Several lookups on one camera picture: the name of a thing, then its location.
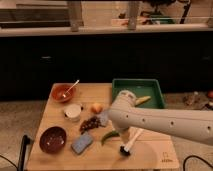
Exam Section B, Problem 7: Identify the green pepper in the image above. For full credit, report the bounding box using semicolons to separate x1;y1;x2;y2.
101;130;119;146

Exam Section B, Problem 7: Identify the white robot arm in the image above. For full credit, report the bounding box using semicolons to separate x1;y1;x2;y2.
108;90;213;146

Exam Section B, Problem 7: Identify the purple bowl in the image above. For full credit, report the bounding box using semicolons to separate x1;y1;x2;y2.
39;126;67;154

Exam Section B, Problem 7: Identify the orange bowl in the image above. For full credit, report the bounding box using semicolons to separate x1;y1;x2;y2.
50;84;75;103

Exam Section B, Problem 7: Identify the white dish brush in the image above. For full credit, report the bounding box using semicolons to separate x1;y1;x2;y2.
120;129;143;156

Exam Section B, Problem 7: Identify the grey cloth piece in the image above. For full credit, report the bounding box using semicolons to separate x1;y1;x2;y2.
98;110;109;127

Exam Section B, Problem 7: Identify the bunch of dark grapes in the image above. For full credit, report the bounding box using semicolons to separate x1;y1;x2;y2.
79;116;100;133

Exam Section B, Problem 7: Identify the orange round fruit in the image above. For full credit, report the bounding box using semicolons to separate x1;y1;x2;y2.
91;103;103;114

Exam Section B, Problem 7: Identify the yellow corn cob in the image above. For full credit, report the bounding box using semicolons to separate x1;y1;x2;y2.
135;96;151;106

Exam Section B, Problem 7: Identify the blue sponge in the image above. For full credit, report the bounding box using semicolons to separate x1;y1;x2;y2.
71;132;93;155

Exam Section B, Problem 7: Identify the green plastic tray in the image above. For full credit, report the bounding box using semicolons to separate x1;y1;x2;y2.
112;79;165;109

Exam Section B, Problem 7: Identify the white cup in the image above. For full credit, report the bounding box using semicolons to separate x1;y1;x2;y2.
64;104;81;122

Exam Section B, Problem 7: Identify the white plastic spoon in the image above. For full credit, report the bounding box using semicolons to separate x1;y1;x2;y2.
62;80;80;98

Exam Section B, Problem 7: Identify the black cable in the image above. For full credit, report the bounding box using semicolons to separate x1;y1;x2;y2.
182;154;213;171

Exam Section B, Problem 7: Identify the black clamp post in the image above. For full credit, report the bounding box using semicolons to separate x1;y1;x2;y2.
17;135;31;171

